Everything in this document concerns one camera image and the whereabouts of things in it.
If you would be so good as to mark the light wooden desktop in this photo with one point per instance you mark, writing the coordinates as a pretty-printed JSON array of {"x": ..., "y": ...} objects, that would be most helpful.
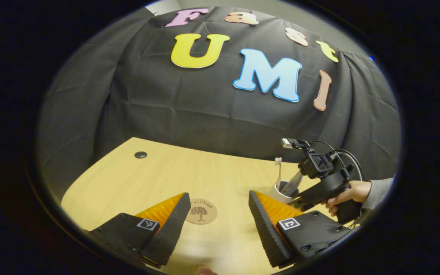
[{"x": 166, "y": 175}]

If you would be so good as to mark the beige toothbrush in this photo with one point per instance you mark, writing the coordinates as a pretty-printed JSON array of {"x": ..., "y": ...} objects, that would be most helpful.
[{"x": 278, "y": 172}]

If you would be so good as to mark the white cup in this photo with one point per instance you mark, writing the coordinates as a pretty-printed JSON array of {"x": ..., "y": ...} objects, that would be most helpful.
[{"x": 279, "y": 195}]

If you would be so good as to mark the round cork coaster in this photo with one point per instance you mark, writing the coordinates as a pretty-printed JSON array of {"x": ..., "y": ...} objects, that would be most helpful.
[{"x": 201, "y": 211}]

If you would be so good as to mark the black backdrop cloth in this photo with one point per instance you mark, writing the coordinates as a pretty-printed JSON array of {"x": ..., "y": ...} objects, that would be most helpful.
[{"x": 189, "y": 114}]

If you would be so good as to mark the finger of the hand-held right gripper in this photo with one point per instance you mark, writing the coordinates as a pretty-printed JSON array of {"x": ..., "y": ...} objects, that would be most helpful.
[{"x": 302, "y": 205}]

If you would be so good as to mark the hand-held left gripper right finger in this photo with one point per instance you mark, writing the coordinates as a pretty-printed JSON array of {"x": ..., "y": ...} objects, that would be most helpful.
[{"x": 266, "y": 236}]

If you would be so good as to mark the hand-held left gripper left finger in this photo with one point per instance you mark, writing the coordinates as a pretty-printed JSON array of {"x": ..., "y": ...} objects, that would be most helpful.
[{"x": 166, "y": 236}]

